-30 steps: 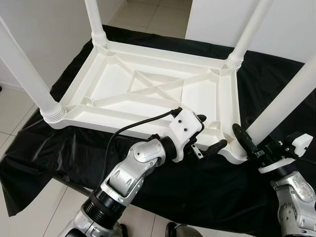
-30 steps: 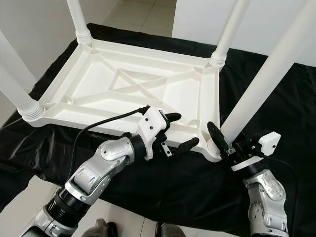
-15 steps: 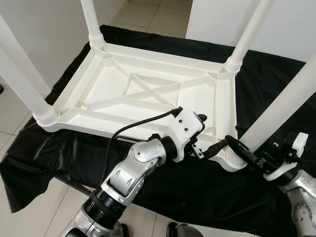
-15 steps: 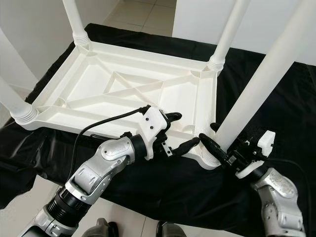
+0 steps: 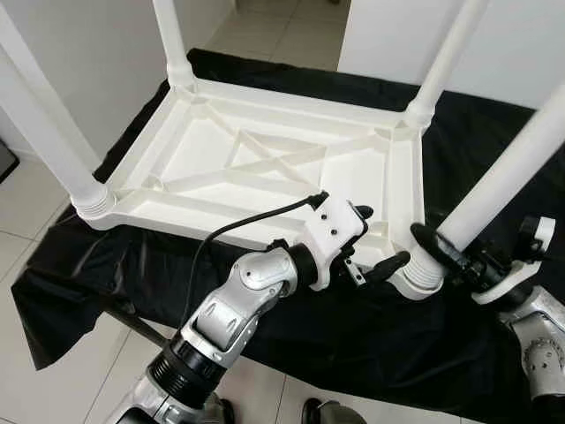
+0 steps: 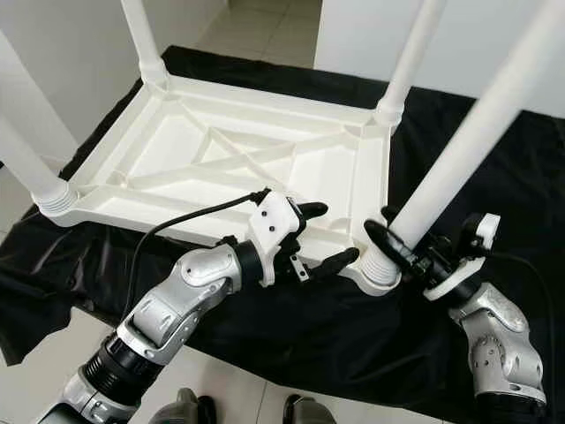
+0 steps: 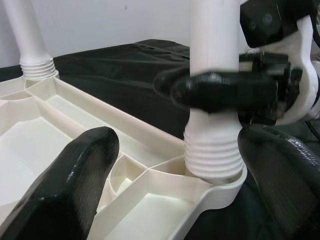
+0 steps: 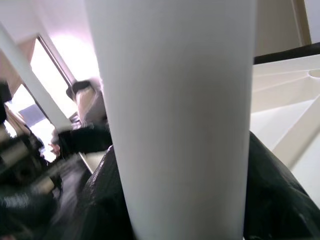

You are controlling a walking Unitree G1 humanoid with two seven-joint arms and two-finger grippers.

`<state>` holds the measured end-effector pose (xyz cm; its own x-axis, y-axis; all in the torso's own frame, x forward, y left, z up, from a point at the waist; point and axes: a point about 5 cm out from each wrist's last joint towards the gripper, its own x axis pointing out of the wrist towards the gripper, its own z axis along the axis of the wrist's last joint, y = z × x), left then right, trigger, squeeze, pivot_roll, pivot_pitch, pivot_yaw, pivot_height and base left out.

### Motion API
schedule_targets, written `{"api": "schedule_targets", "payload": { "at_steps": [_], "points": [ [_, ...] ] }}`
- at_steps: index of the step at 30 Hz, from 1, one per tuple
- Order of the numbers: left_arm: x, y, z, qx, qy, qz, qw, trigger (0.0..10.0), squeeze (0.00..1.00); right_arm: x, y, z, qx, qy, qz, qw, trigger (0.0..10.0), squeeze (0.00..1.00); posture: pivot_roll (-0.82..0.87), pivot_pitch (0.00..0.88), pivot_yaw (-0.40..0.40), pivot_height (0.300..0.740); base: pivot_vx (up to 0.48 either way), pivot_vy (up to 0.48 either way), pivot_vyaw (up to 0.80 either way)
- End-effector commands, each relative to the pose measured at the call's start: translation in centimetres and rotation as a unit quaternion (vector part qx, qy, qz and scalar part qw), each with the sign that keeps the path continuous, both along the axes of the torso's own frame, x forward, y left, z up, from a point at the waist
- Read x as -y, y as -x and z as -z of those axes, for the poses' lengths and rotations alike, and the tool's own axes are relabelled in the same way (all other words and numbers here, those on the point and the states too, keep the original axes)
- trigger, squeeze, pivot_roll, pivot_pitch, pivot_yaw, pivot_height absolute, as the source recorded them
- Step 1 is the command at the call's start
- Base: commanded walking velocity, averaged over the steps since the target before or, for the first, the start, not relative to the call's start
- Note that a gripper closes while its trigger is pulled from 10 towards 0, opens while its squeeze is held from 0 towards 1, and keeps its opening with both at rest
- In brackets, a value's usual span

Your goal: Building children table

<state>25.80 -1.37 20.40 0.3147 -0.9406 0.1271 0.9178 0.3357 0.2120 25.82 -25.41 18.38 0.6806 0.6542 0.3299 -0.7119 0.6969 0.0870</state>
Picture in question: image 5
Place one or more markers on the white plastic children table top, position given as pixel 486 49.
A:
pixel 203 159

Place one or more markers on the grey robot foot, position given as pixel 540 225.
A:
pixel 335 413
pixel 219 411

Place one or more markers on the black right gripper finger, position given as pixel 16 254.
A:
pixel 434 249

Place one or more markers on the black metal table leg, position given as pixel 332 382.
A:
pixel 137 325

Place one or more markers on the grey right robot foot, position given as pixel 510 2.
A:
pixel 335 413

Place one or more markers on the black flat object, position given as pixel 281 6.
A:
pixel 7 161

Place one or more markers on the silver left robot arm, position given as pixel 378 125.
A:
pixel 229 305

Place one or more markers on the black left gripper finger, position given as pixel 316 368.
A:
pixel 390 264
pixel 362 213

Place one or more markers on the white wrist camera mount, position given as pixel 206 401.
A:
pixel 503 290
pixel 335 230

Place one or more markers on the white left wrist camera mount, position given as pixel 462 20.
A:
pixel 335 230

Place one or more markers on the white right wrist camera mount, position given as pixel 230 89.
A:
pixel 503 290

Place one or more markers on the grey left robot foot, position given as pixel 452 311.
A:
pixel 219 411

